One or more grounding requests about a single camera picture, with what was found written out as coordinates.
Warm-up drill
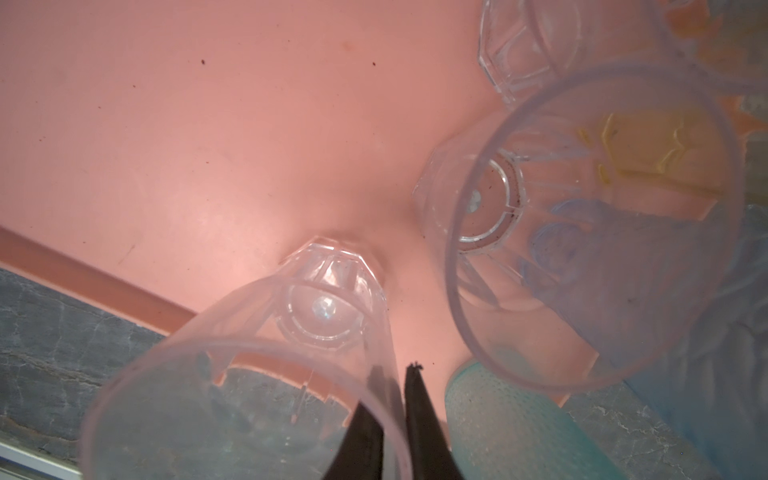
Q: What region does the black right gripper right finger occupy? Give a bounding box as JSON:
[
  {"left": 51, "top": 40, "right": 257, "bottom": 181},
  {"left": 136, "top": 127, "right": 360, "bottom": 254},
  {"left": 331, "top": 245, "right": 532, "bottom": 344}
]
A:
[{"left": 404, "top": 363, "right": 464, "bottom": 480}]

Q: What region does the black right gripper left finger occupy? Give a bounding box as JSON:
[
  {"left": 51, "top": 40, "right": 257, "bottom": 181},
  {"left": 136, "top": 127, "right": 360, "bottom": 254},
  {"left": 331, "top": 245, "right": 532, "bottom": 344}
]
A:
[{"left": 323, "top": 401, "right": 384, "bottom": 480}]

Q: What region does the teal frosted glass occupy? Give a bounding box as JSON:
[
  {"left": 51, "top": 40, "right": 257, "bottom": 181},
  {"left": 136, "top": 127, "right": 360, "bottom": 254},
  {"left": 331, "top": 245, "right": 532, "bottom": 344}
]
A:
[{"left": 445, "top": 362, "right": 626, "bottom": 480}]

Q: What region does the clear tall glass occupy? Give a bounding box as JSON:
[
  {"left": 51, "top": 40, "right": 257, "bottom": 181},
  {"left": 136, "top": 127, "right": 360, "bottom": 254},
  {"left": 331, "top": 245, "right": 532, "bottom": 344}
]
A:
[{"left": 78, "top": 238, "right": 412, "bottom": 479}]

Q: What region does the clear faceted short glass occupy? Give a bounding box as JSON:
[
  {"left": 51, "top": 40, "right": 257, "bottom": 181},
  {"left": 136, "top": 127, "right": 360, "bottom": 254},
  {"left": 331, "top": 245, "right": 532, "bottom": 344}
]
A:
[{"left": 413, "top": 63, "right": 744, "bottom": 394}]

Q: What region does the blue frosted glass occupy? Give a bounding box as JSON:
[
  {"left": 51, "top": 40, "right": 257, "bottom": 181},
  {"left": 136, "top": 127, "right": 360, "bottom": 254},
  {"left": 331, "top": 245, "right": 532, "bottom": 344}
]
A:
[{"left": 521, "top": 200, "right": 767, "bottom": 479}]

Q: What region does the pink plastic tray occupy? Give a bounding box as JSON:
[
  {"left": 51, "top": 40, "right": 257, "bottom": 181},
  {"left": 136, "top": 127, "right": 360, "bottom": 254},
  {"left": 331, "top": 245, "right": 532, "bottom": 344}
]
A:
[{"left": 1, "top": 1, "right": 499, "bottom": 399}]

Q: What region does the clear round glass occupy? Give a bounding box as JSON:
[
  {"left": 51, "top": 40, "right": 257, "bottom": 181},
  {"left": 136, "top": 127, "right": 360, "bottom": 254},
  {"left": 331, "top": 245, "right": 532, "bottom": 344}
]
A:
[{"left": 478, "top": 0, "right": 658, "bottom": 108}]

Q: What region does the yellow transparent glass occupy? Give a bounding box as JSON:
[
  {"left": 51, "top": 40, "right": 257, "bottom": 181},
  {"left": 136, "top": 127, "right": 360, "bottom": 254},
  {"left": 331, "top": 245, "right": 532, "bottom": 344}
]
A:
[{"left": 566, "top": 1, "right": 767, "bottom": 195}]

